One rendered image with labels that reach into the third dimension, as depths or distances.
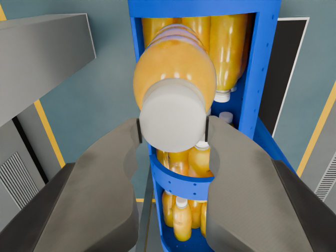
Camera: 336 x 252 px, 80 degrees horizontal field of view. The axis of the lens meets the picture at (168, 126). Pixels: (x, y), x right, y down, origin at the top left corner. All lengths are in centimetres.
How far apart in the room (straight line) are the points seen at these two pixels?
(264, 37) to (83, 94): 165
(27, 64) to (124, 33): 78
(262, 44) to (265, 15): 4
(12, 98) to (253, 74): 85
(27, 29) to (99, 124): 110
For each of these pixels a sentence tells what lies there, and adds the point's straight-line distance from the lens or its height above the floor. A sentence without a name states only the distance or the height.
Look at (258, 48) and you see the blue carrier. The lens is 39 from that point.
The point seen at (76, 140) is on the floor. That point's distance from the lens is 219.
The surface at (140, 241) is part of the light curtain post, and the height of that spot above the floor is 86.
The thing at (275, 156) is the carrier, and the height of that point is 72.
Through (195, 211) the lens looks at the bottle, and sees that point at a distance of 81.
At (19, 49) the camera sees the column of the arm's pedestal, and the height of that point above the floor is 75.
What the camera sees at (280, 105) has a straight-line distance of 176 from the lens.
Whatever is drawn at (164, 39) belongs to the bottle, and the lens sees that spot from 17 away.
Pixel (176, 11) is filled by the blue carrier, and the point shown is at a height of 123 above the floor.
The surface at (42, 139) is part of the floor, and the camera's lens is 236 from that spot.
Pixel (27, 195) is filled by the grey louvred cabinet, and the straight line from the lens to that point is 246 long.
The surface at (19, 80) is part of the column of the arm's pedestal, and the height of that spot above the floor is 82.
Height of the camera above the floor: 156
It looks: 57 degrees down
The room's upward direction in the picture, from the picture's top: 175 degrees counter-clockwise
